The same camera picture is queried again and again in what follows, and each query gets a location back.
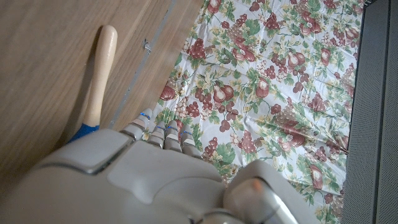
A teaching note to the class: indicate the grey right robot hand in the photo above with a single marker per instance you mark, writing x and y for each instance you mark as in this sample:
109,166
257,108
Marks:
130,183

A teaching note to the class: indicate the wooden stick with blue head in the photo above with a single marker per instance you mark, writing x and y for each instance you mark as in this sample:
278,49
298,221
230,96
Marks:
101,74

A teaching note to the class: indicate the floral fruit print backdrop cloth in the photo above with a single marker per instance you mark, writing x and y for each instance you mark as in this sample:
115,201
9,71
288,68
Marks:
264,93

